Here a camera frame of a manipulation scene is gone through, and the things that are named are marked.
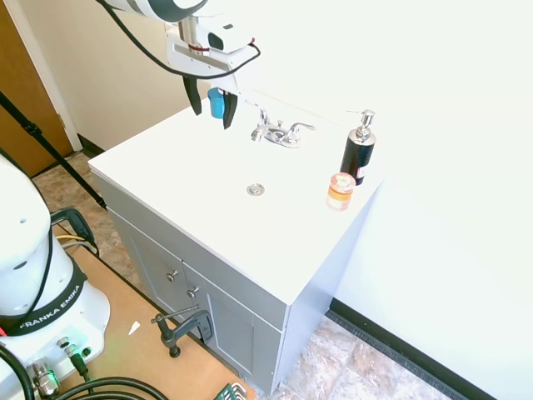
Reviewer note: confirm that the metal cabinet knob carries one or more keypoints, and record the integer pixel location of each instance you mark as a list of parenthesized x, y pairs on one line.
[(192, 292), (171, 275)]

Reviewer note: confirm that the long black baseboard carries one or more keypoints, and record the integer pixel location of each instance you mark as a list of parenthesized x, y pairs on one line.
[(408, 354)]

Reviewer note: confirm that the chrome sink drain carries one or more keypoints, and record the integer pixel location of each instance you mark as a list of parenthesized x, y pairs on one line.
[(255, 189)]

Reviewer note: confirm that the brown wooden door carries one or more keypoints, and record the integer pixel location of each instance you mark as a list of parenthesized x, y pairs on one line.
[(21, 83)]

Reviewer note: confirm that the green hex key set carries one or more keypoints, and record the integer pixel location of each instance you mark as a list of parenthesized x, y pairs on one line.
[(229, 392)]

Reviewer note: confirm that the grey vanity cabinet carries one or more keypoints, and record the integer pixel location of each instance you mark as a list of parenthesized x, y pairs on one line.
[(233, 316)]

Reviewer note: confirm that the white sink countertop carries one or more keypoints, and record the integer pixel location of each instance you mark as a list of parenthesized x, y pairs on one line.
[(200, 179)]

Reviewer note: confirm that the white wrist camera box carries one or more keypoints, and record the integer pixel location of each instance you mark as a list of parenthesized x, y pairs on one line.
[(229, 37)]

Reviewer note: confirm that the blue plastic cup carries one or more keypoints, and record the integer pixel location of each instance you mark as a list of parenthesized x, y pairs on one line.
[(216, 104)]

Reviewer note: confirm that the black soap dispenser chrome pump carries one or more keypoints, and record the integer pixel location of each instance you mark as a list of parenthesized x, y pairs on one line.
[(358, 154)]

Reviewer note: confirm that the black tripod leg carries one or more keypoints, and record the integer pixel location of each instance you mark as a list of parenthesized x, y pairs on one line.
[(50, 148)]

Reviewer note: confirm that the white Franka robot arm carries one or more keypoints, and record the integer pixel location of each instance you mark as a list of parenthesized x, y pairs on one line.
[(29, 266)]

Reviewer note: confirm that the white door frame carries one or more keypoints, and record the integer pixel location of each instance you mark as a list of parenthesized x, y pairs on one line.
[(46, 71)]

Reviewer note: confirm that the white paper scrap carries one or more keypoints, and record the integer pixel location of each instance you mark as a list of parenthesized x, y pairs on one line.
[(134, 328)]

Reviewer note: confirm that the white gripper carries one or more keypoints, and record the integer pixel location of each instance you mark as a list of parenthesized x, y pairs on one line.
[(195, 62)]

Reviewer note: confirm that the chrome faucet spout and base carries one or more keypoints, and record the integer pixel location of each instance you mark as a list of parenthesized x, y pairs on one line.
[(275, 135)]

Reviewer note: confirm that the orange pill bottle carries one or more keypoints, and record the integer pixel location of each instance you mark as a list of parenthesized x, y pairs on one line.
[(340, 191)]

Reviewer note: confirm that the wooden mounting board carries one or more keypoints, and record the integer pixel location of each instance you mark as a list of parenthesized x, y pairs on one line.
[(133, 358)]

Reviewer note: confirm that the black metal C-clamp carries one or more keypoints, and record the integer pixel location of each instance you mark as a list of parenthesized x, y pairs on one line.
[(183, 329)]

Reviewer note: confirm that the short black baseboard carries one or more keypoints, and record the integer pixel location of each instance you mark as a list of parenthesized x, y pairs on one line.
[(89, 146)]

